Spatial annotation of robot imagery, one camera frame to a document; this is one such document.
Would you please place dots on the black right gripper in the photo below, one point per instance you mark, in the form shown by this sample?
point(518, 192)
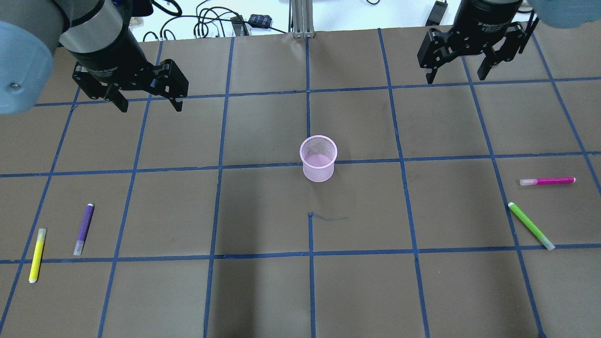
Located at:
point(488, 16)

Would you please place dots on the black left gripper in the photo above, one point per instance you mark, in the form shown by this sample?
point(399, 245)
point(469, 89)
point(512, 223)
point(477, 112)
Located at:
point(114, 52)

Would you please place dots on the purple pen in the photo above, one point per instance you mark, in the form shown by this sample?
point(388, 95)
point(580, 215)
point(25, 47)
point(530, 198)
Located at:
point(84, 228)

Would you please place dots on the pink pen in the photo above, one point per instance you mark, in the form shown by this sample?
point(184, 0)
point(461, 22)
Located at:
point(548, 181)

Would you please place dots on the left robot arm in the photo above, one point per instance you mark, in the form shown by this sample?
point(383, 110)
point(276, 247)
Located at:
point(96, 33)

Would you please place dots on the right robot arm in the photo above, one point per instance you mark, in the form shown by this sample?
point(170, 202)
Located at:
point(561, 14)

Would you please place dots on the pink mesh cup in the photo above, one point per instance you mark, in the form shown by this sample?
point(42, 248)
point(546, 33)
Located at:
point(318, 154)

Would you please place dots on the black power adapter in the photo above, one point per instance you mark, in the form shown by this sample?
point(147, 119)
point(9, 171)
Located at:
point(260, 21)

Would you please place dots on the green pen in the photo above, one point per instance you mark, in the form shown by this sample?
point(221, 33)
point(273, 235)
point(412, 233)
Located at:
point(530, 226)

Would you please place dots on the yellow pen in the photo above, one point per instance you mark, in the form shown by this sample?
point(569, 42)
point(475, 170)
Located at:
point(37, 256)

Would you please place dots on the aluminium frame post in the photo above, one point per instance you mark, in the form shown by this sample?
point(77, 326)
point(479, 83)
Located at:
point(301, 18)

